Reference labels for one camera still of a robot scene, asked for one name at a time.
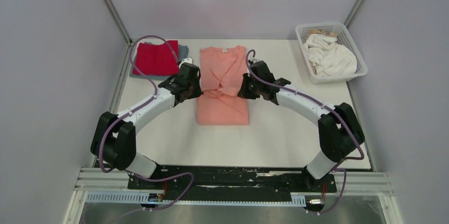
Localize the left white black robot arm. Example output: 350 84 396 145
90 62 203 189

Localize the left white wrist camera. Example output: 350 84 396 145
178 57 194 68

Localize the beige garment in basket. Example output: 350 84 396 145
306 29 338 39

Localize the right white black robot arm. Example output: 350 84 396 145
238 60 365 191

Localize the white plastic laundry basket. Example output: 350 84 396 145
295 22 367 84

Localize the white slotted cable duct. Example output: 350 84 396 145
84 193 307 208

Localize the aluminium frame rail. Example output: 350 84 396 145
63 168 403 223

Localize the salmon pink t shirt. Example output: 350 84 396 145
196 46 249 126

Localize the folded red t shirt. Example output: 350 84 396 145
134 40 179 76

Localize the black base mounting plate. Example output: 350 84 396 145
127 165 337 202

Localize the crumpled white t shirt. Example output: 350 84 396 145
303 33 357 77

